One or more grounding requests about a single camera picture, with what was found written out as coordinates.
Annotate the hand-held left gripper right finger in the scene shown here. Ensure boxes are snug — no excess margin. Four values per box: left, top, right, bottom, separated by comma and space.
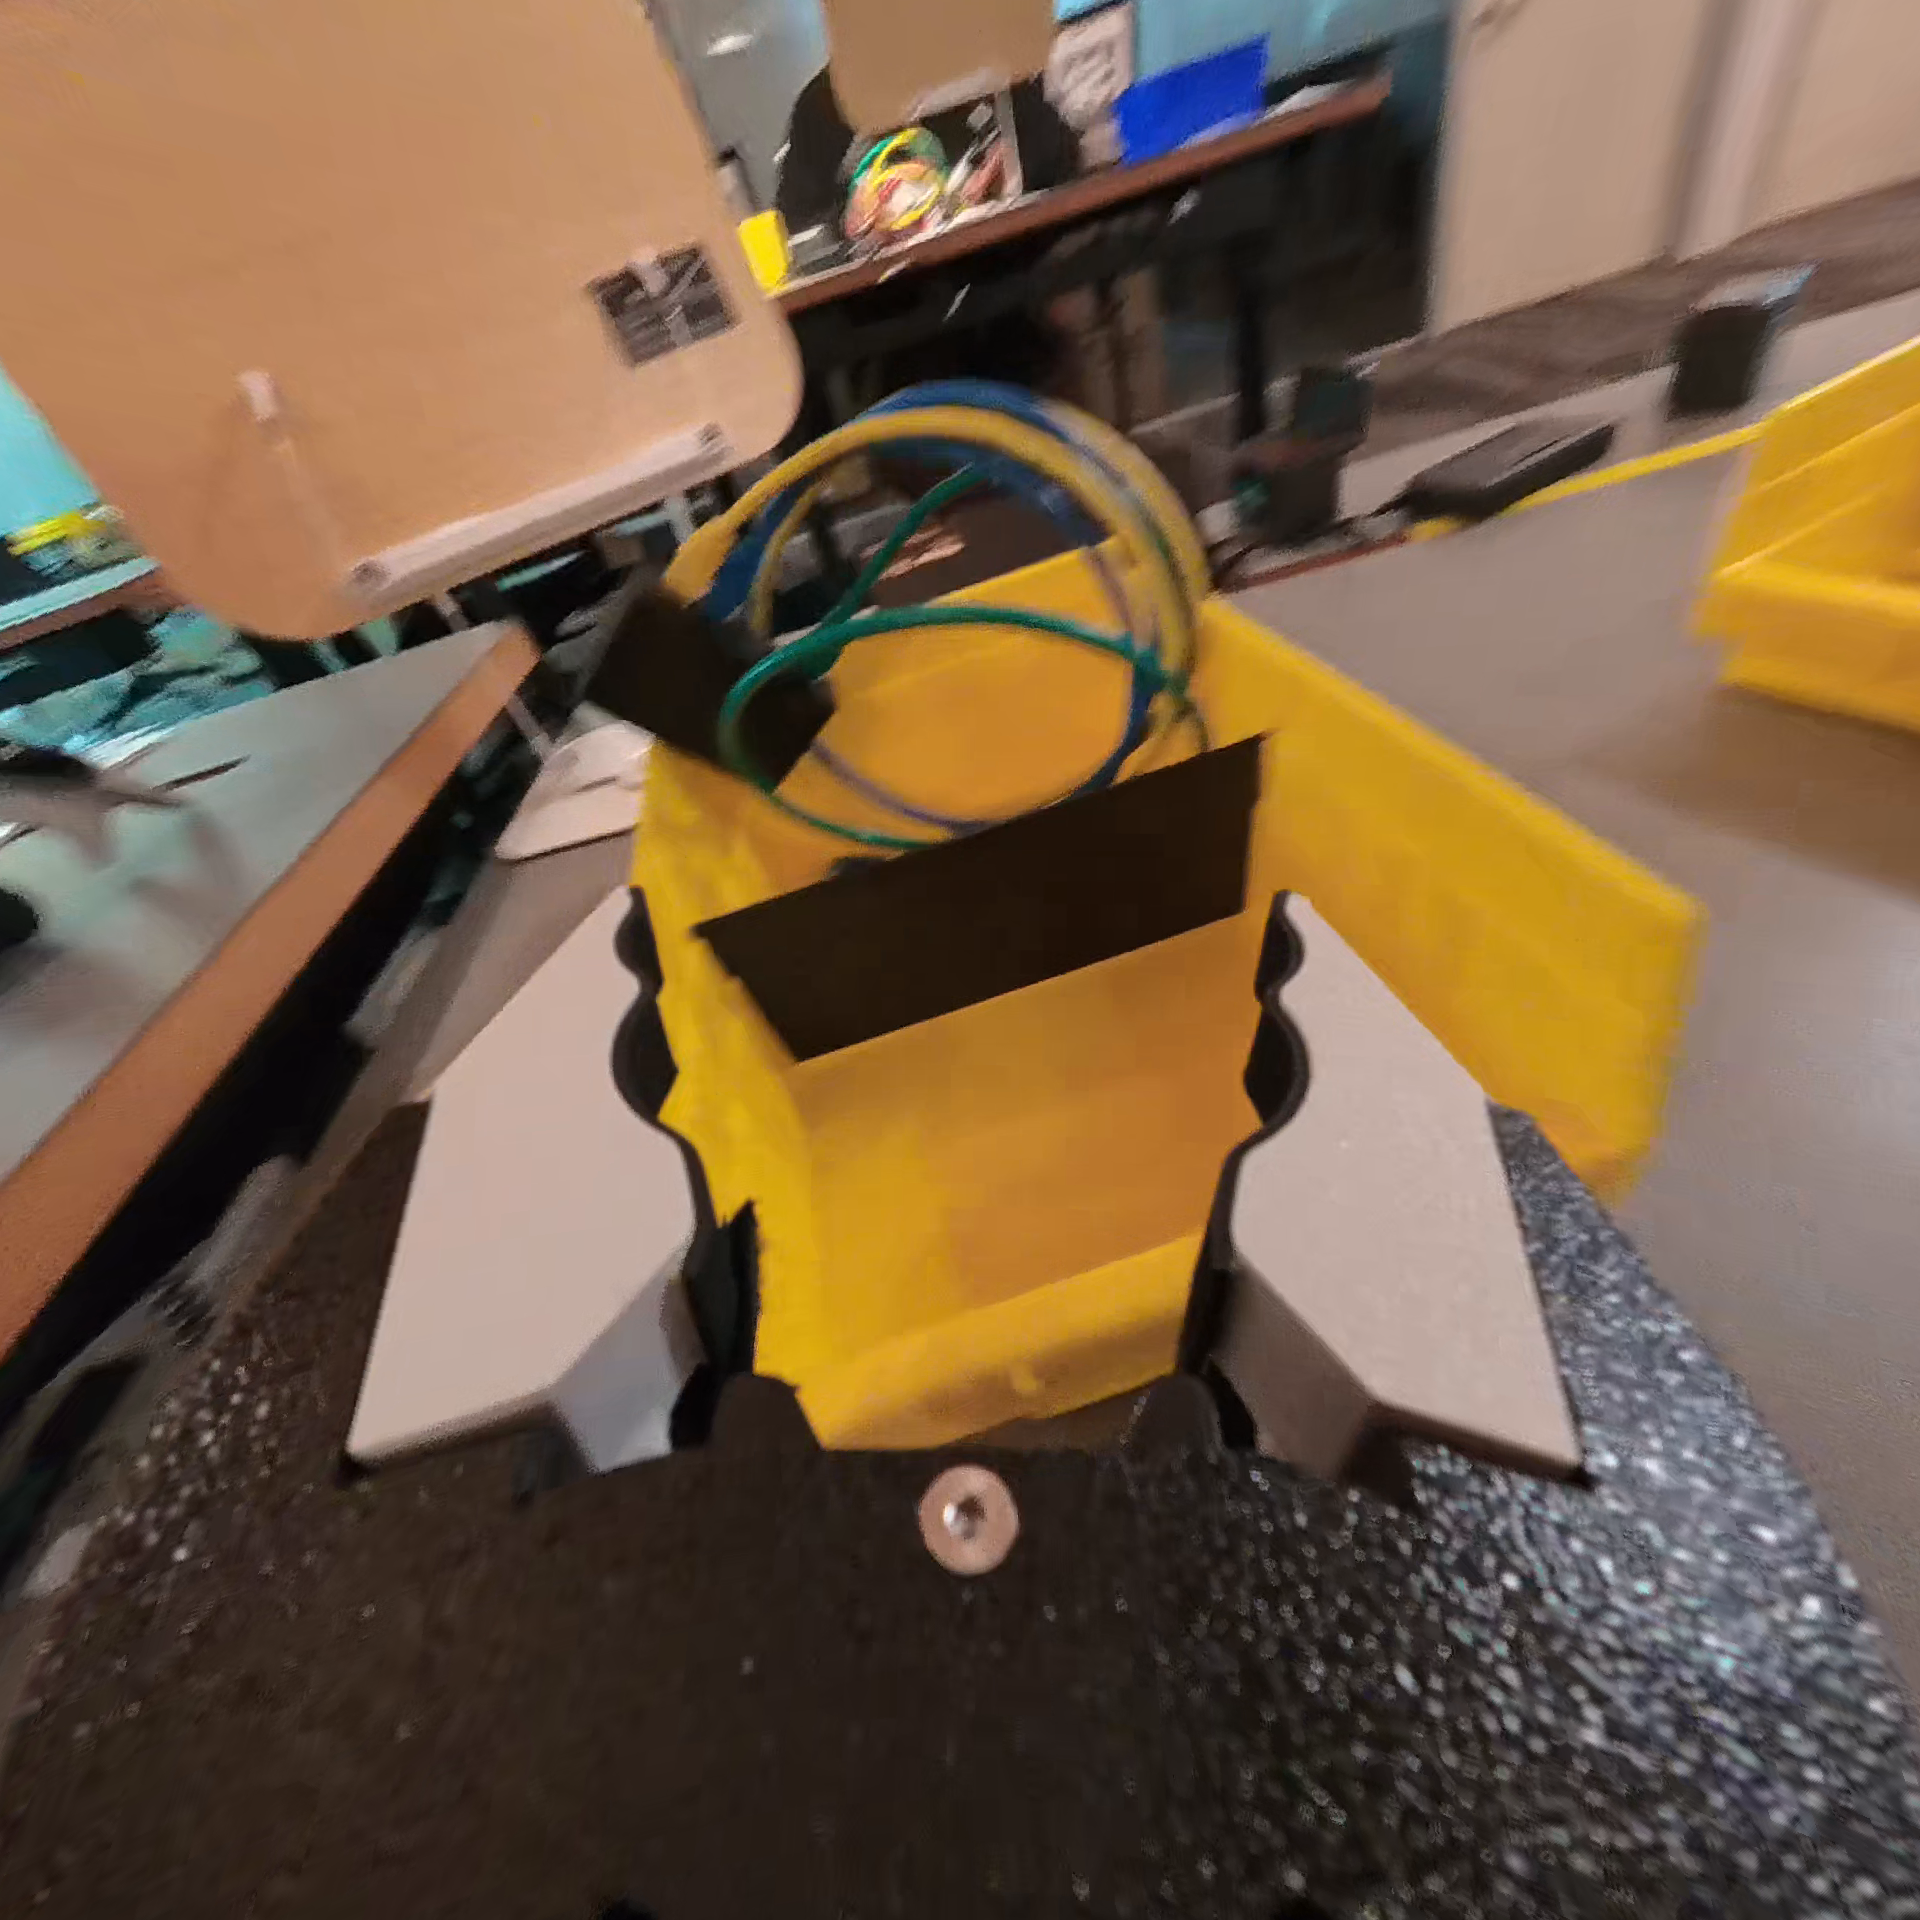
1177, 892, 1594, 1487

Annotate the black battery pack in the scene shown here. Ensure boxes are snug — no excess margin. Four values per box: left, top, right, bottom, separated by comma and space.
1668, 269, 1817, 418

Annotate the yellow plastic bin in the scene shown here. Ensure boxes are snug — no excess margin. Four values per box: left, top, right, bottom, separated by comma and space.
631, 546, 1706, 1448
1691, 336, 1920, 736

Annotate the black battery charger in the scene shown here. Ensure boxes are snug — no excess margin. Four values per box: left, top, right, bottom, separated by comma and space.
1229, 368, 1373, 549

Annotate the small blue bin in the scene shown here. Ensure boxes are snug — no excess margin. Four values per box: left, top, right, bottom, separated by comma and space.
1119, 37, 1274, 164

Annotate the yellow tape strip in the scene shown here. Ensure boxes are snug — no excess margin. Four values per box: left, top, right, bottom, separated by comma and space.
1410, 421, 1772, 541

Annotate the green ethernet cable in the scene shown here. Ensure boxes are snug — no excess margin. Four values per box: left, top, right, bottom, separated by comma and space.
719, 471, 1202, 855

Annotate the coloured cable bundle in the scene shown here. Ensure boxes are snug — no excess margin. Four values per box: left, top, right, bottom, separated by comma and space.
840, 128, 953, 233

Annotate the grey topped desk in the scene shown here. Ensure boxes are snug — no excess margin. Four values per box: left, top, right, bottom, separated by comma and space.
0, 621, 541, 1352

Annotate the framed tag sign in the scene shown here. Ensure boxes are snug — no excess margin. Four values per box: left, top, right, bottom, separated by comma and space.
1050, 23, 1135, 128

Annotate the black power adapter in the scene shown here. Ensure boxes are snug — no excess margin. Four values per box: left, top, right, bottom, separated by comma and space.
1410, 421, 1618, 518

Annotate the small wooden screen board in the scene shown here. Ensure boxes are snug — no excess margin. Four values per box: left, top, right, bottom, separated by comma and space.
826, 0, 1058, 128

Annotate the white paper sheet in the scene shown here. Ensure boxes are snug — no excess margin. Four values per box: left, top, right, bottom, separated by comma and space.
497, 719, 653, 860

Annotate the black ethernet switch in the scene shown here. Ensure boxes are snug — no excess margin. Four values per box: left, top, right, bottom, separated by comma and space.
593, 592, 834, 788

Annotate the brown wooden desk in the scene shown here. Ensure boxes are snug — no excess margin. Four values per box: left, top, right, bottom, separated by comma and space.
0, 557, 183, 649
773, 65, 1397, 318

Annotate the blue ethernet cable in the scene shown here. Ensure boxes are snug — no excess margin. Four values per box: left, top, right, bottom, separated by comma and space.
704, 377, 1202, 834

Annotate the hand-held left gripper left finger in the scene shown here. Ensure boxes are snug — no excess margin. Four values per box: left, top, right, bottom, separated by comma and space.
346, 887, 759, 1472

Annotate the yellow ethernet cable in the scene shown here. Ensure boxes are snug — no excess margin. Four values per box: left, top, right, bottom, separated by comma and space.
668, 404, 1210, 751

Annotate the large wooden screen board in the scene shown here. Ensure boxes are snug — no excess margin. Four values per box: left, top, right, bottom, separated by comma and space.
0, 0, 808, 645

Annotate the black bin divider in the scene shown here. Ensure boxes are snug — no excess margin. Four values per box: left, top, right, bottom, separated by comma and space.
698, 736, 1268, 1063

